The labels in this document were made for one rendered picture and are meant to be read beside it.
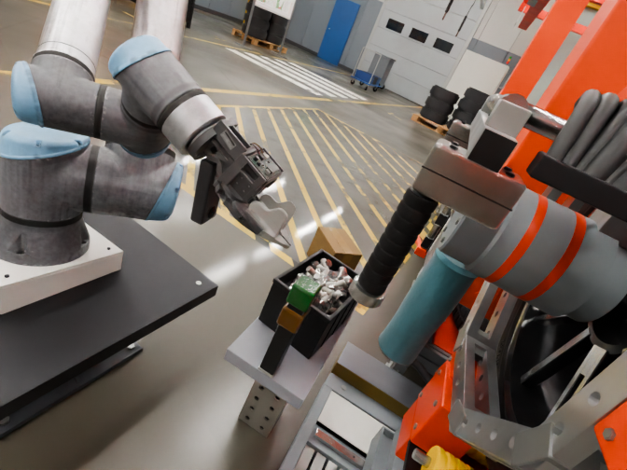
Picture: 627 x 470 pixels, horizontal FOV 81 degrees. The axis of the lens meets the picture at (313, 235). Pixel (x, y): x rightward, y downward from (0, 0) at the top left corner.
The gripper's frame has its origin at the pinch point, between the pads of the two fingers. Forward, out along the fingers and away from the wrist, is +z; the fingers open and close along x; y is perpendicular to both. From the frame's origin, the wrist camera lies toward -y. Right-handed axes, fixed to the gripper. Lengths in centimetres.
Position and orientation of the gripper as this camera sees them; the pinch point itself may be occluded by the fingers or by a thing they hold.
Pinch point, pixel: (281, 242)
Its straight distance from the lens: 59.8
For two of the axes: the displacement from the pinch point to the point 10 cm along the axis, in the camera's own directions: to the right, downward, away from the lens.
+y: 7.0, -5.3, -4.8
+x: 3.1, -3.7, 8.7
